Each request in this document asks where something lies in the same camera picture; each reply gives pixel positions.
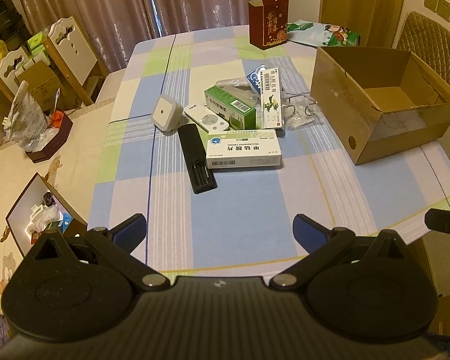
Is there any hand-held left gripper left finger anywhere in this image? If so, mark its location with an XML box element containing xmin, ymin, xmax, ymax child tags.
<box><xmin>24</xmin><ymin>213</ymin><xmax>169</xmax><ymax>292</ymax></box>

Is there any long white ointment box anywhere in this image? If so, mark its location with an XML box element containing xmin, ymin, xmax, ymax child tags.
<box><xmin>259</xmin><ymin>65</ymin><xmax>284</xmax><ymax>130</ymax></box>

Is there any brown open gift box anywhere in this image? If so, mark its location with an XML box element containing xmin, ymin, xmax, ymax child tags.
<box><xmin>5</xmin><ymin>172</ymin><xmax>89</xmax><ymax>259</ymax></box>

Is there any clear bag of metal hooks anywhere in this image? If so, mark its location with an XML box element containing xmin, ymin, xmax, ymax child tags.
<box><xmin>281</xmin><ymin>92</ymin><xmax>319</xmax><ymax>131</ymax></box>

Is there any beige bear print cloth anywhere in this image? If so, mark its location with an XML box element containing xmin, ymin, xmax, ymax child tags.
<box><xmin>0</xmin><ymin>97</ymin><xmax>117</xmax><ymax>316</ymax></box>

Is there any dark red gift box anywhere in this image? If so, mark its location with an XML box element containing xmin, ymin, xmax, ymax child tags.
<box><xmin>247</xmin><ymin>0</ymin><xmax>289</xmax><ymax>50</ymax></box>

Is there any crinkled clear plastic bag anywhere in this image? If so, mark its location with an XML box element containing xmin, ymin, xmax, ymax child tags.
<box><xmin>2</xmin><ymin>80</ymin><xmax>49</xmax><ymax>152</ymax></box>

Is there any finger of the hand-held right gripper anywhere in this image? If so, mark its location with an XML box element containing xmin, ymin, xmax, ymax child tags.
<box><xmin>424</xmin><ymin>208</ymin><xmax>450</xmax><ymax>259</ymax></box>

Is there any green medicine box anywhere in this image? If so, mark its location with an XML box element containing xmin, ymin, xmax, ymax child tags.
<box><xmin>204</xmin><ymin>85</ymin><xmax>257</xmax><ymax>130</ymax></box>

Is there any white square night light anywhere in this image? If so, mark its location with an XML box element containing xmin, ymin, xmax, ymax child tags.
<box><xmin>151</xmin><ymin>95</ymin><xmax>181</xmax><ymax>134</ymax></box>

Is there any quilted cover chair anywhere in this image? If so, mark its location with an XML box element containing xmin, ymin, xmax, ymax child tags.
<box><xmin>395</xmin><ymin>10</ymin><xmax>450</xmax><ymax>96</ymax></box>

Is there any white medicine box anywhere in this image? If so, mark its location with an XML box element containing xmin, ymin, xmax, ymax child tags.
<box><xmin>205</xmin><ymin>129</ymin><xmax>282</xmax><ymax>170</ymax></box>

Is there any stack of green boxes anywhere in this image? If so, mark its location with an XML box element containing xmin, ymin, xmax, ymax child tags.
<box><xmin>26</xmin><ymin>32</ymin><xmax>51</xmax><ymax>64</ymax></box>

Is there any green white snack bag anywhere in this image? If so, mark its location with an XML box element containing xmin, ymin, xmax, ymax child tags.
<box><xmin>287</xmin><ymin>19</ymin><xmax>361</xmax><ymax>47</ymax></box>

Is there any white remote control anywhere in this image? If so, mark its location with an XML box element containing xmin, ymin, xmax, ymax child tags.
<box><xmin>183</xmin><ymin>103</ymin><xmax>231</xmax><ymax>133</ymax></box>

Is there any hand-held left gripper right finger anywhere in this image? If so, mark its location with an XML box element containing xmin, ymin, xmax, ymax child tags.
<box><xmin>269</xmin><ymin>213</ymin><xmax>413</xmax><ymax>292</ymax></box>

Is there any blue label plastic box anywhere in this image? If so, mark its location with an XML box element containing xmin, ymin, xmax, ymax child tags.
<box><xmin>245</xmin><ymin>64</ymin><xmax>271</xmax><ymax>94</ymax></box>

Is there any white cutout wooden chair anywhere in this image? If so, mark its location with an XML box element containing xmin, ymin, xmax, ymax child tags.
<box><xmin>41</xmin><ymin>16</ymin><xmax>109</xmax><ymax>106</ymax></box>
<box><xmin>0</xmin><ymin>47</ymin><xmax>34</xmax><ymax>98</ymax></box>

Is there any small brown cardboard box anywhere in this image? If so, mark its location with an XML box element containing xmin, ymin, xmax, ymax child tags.
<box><xmin>17</xmin><ymin>60</ymin><xmax>62</xmax><ymax>111</ymax></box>

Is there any black remote control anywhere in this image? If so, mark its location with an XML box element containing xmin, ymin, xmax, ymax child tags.
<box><xmin>177</xmin><ymin>124</ymin><xmax>218</xmax><ymax>194</ymax></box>

